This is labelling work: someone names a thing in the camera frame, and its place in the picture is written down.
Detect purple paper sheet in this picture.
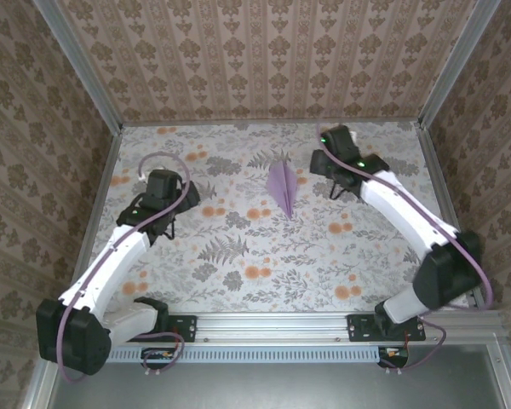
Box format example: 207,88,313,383
267,160,299,219

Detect floral patterned table cover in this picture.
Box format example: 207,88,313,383
74,121,474,314

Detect small connector circuit board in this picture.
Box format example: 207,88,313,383
377,345,411,368
141,347,176,364

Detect grey metal panel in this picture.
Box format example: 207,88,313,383
46,360,510,409

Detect aluminium table side rail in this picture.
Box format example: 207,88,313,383
415,121,489,312
63,125,124,314

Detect thin aluminium table end rail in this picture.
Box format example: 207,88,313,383
121,120,422,128

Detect aluminium corner post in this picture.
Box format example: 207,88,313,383
32,0,124,133
416,0,502,129

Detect wide aluminium base rail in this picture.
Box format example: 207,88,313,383
46,309,511,345

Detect slotted white cable duct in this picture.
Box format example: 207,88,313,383
108,345,382,364

